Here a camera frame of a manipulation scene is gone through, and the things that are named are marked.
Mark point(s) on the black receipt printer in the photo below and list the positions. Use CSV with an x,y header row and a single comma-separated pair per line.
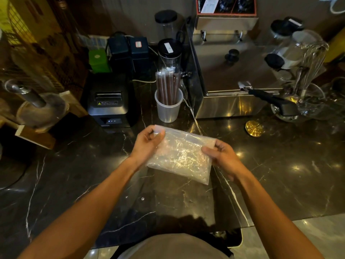
x,y
111,102

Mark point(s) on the metal pipe on round base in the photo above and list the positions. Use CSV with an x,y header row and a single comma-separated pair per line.
x,y
37,103

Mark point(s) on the clear jar with labelled black lid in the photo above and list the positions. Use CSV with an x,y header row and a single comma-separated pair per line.
x,y
169,53

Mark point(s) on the person's left thumb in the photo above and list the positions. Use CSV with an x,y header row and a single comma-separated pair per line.
x,y
157,136

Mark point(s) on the round gold lid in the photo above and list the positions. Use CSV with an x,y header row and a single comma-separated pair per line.
x,y
254,128

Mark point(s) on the person's left hand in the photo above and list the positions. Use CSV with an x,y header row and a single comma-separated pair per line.
x,y
146,146

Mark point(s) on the person's right forearm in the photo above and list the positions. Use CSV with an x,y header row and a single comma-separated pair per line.
x,y
269,213

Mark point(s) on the person's left forearm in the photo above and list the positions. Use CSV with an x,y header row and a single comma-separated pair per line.
x,y
80,213

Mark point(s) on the stainless steel fryer machine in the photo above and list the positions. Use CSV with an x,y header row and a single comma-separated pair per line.
x,y
229,72

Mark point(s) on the clear plastic bag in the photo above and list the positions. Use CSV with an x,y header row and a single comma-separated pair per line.
x,y
181,155

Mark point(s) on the bundle of wrapped brown straws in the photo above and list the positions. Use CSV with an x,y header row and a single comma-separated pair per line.
x,y
168,86

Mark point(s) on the translucent plastic cup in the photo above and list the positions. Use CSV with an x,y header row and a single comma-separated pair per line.
x,y
168,106

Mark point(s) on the black round knob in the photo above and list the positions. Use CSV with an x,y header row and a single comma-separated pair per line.
x,y
232,55

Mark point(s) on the glass jar with black lid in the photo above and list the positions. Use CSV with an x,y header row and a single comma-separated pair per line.
x,y
285,28

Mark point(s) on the person's right hand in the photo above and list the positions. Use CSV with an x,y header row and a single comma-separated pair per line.
x,y
225,157

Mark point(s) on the person's right thumb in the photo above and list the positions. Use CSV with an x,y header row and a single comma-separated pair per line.
x,y
210,151

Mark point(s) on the dark plain box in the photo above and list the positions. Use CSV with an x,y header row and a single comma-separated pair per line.
x,y
120,55

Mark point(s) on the glass pitcher with black lid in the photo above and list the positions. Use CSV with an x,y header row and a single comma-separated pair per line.
x,y
291,51

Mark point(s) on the green box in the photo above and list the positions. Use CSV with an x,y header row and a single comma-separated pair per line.
x,y
99,61

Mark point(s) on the clear glass bowl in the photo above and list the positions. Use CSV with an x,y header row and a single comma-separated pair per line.
x,y
310,101

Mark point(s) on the person's grey shirt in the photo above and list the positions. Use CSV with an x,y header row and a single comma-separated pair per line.
x,y
175,246

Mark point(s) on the dark box with red label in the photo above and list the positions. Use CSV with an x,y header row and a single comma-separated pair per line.
x,y
140,55

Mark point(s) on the clear jar with plain black lid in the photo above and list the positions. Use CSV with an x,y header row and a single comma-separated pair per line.
x,y
165,24

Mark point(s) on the metal whisk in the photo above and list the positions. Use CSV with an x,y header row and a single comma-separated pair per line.
x,y
312,61

